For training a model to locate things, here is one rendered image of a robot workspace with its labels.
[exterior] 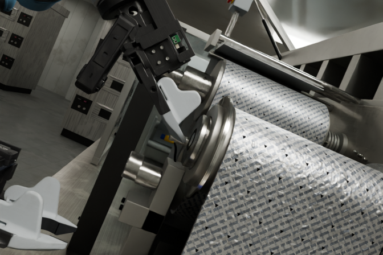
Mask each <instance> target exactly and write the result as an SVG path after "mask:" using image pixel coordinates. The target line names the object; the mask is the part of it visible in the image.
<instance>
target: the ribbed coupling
mask: <svg viewBox="0 0 383 255"><path fill-rule="evenodd" d="M347 144H348V139H347V136H346V135H345V134H343V133H341V132H339V131H337V132H334V133H333V132H331V131H328V135H327V137H326V140H325V142H324V144H323V147H326V148H328V149H330V150H332V151H334V152H337V153H339V154H341V155H343V154H344V153H345V151H346V148H347Z"/></svg>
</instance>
